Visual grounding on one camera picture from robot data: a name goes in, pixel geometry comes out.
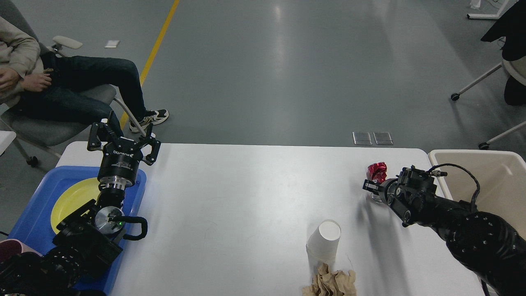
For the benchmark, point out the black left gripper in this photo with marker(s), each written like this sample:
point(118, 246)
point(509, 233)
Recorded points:
point(119, 166)

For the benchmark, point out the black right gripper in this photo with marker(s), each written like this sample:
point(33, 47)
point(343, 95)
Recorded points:
point(386, 191)

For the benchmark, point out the crushed red soda can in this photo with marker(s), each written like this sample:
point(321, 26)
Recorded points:
point(377, 174)

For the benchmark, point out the yellow plastic plate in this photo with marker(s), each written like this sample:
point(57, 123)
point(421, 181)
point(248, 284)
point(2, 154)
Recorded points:
point(73, 198)

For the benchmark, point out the white paper cup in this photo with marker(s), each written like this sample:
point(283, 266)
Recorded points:
point(323, 242)

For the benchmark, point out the brown paper ball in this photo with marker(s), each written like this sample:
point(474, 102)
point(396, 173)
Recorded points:
point(331, 283)

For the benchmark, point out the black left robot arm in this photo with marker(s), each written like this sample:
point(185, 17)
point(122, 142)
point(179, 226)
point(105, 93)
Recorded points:
point(88, 238)

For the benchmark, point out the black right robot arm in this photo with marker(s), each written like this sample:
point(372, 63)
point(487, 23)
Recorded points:
point(482, 242)

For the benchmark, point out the metal floor socket cover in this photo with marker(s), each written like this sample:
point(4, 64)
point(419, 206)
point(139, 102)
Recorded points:
point(368, 139)

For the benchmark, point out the grey office chair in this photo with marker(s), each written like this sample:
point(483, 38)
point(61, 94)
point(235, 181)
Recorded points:
point(44, 134)

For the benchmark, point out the seated person beige sweater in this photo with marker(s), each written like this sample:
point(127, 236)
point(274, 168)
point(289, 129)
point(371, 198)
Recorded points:
point(48, 87)

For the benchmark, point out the white desk corner left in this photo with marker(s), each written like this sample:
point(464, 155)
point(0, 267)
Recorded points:
point(6, 138)

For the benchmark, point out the blue plastic tray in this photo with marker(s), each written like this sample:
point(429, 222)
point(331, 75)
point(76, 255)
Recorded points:
point(33, 228)

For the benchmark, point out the beige plastic waste bin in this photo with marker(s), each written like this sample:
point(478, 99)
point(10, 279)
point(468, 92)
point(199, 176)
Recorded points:
point(502, 179)

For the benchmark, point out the pink mug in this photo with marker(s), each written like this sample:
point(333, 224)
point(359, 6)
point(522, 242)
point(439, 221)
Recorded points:
point(12, 247)

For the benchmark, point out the white chair with black jacket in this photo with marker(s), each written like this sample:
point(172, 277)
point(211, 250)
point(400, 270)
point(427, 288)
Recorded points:
point(511, 26)

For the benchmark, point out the white table leg base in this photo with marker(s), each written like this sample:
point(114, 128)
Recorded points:
point(476, 4)

